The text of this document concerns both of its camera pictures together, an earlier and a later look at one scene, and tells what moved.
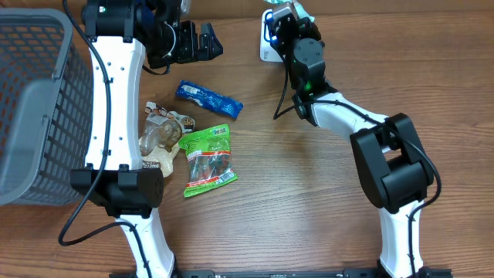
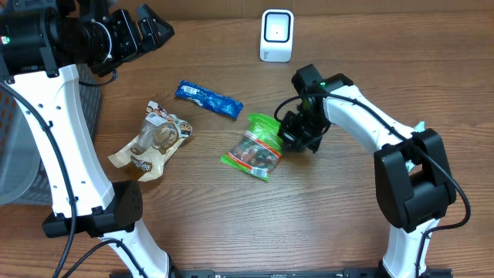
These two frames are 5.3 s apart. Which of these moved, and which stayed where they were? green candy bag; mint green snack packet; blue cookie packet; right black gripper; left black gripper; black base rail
Moved: right black gripper; green candy bag; left black gripper; mint green snack packet
Stayed: black base rail; blue cookie packet
